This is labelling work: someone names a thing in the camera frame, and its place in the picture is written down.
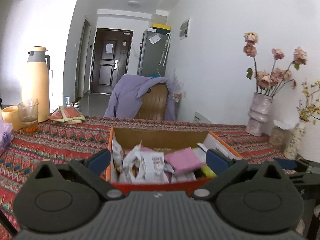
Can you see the white floral slim vase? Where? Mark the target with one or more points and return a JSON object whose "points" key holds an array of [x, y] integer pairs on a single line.
{"points": [[295, 141]]}

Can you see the purple jacket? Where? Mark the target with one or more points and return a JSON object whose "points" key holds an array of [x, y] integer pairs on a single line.
{"points": [[126, 98]]}

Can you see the pink snack packet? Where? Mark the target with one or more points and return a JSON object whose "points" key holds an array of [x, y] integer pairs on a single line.
{"points": [[184, 161]]}

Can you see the glass jar with paper lid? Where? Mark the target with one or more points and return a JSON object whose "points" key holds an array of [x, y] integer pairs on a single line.
{"points": [[280, 134]]}

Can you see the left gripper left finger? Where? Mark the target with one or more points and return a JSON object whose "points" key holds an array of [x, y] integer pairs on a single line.
{"points": [[63, 197]]}

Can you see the orange cardboard snack box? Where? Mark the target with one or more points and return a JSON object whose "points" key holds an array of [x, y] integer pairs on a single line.
{"points": [[207, 146]]}

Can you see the wooden chair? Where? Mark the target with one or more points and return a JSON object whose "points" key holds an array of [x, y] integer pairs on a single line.
{"points": [[154, 103]]}

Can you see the white silver snack packet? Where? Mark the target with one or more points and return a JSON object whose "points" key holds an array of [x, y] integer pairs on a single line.
{"points": [[143, 167]]}

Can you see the patterned red tablecloth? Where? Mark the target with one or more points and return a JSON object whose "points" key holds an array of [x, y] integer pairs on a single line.
{"points": [[140, 214]]}

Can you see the grey refrigerator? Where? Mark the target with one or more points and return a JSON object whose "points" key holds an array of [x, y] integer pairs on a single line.
{"points": [[153, 53]]}

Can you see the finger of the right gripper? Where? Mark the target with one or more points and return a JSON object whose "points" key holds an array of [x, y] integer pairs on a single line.
{"points": [[286, 164]]}

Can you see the yellow thermos jug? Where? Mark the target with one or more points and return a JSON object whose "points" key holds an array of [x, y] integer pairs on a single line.
{"points": [[35, 80]]}

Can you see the dried pink roses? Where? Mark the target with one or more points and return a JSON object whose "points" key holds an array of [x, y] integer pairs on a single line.
{"points": [[269, 81]]}

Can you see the purple tissue pack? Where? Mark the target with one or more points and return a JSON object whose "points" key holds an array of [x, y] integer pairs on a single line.
{"points": [[6, 135]]}

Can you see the yellow dried flowers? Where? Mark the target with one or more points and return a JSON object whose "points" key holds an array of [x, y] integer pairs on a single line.
{"points": [[308, 109]]}

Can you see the red patterned snack packets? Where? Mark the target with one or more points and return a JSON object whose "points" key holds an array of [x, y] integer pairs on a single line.
{"points": [[67, 115]]}

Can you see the clear drinking glass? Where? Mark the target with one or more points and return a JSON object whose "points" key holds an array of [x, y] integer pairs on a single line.
{"points": [[28, 112]]}

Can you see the yellow round cup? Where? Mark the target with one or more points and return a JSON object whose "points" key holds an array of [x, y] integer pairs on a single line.
{"points": [[10, 115]]}

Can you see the yellow box on refrigerator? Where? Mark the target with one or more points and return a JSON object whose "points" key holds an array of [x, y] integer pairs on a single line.
{"points": [[161, 26]]}

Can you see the dark brown door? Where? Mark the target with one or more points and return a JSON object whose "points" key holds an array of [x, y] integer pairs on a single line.
{"points": [[110, 59]]}

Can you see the white wall panel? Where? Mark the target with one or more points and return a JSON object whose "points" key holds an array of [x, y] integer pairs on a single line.
{"points": [[184, 29]]}

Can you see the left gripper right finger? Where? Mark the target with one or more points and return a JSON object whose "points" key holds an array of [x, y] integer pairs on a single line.
{"points": [[254, 197]]}

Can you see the green snack packet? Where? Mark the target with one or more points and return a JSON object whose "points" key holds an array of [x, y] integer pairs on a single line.
{"points": [[208, 173]]}

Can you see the ceiling lamp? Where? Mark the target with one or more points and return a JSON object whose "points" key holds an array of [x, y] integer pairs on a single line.
{"points": [[134, 3]]}

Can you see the pink textured vase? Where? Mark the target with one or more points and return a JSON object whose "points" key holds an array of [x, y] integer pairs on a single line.
{"points": [[259, 113]]}

